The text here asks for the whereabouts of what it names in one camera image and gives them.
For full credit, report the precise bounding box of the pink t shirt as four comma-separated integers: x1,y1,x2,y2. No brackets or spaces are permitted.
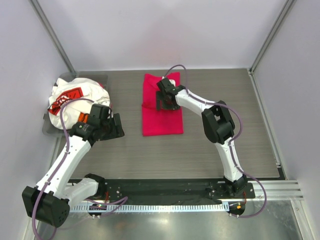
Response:
141,73,184,137

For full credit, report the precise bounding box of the clear plastic bin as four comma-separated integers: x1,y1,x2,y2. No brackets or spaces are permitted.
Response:
42,71,110,138

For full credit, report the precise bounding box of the white t shirt red print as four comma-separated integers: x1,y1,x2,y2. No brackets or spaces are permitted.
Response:
47,77,111,130

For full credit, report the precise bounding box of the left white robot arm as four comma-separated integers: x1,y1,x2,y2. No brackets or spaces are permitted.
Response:
22,104,125,228

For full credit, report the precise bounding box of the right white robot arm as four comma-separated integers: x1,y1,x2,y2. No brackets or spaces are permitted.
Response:
155,77,248,198

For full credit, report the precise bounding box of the orange t shirt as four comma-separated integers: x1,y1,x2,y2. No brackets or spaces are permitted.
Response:
78,112,89,123

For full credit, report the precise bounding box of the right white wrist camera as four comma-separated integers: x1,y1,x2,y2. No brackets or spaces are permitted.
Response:
168,79,176,87

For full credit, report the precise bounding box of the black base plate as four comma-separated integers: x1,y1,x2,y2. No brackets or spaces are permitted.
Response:
69,177,256,208

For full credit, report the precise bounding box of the left aluminium frame post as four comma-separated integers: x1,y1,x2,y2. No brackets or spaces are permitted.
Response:
28,0,76,77

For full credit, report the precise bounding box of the aluminium frame post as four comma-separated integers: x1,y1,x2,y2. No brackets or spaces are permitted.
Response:
28,0,76,77
247,0,297,76

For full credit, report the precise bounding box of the white slotted cable duct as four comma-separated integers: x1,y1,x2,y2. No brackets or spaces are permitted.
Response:
70,202,230,214

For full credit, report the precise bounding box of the aluminium front rail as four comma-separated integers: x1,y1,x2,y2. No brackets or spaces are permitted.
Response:
30,181,305,205

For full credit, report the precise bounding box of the right aluminium frame post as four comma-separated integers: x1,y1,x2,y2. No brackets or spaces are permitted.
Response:
247,0,297,76

